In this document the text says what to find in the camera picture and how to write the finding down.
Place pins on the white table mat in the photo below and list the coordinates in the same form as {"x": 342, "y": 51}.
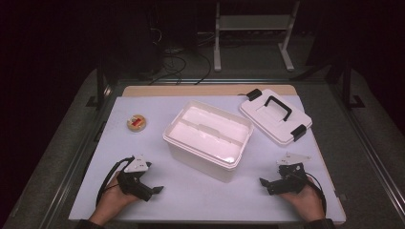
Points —
{"x": 178, "y": 203}

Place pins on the person's right hand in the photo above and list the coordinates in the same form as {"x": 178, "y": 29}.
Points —
{"x": 307, "y": 203}

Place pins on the person's left hand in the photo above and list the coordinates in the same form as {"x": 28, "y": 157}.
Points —
{"x": 110, "y": 200}

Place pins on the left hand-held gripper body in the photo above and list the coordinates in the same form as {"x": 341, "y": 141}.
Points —
{"x": 133, "y": 186}

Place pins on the white metal stand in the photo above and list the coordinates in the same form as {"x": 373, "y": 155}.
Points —
{"x": 254, "y": 22}

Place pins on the metal frame rail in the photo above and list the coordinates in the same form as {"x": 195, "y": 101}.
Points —
{"x": 68, "y": 178}
{"x": 375, "y": 159}

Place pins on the black metal post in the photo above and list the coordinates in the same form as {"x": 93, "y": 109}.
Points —
{"x": 347, "y": 82}
{"x": 100, "y": 82}

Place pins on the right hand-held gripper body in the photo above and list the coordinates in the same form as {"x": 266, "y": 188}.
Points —
{"x": 289, "y": 184}

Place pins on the white plastic storage box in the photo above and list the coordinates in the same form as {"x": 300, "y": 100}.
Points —
{"x": 197, "y": 167}

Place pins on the white plastic tray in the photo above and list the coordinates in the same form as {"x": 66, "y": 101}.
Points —
{"x": 210, "y": 127}

